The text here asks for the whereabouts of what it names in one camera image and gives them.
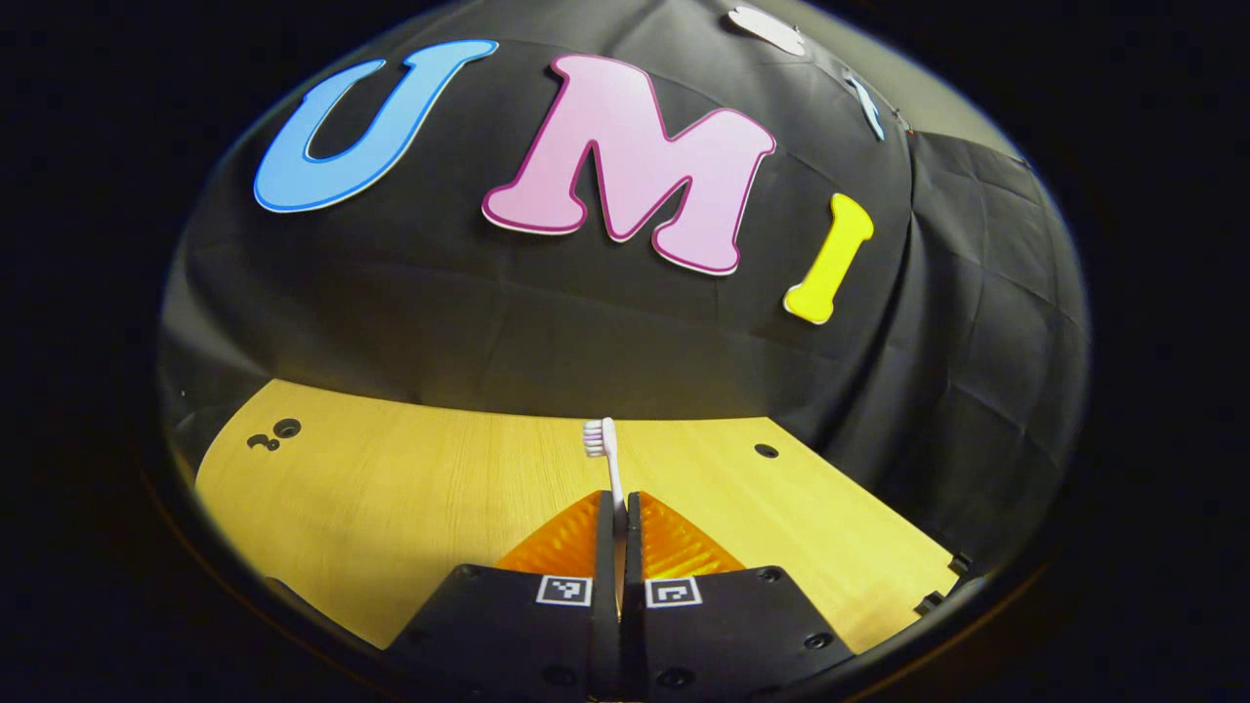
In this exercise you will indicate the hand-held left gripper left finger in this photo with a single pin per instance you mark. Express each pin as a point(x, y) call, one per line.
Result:
point(605, 586)

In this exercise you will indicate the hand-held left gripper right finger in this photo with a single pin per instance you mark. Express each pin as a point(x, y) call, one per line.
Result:
point(634, 586)

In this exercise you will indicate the wooden desktop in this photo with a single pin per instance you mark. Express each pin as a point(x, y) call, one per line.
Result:
point(391, 508)

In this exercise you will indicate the white toothbrush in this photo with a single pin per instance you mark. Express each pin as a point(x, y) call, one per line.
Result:
point(611, 459)

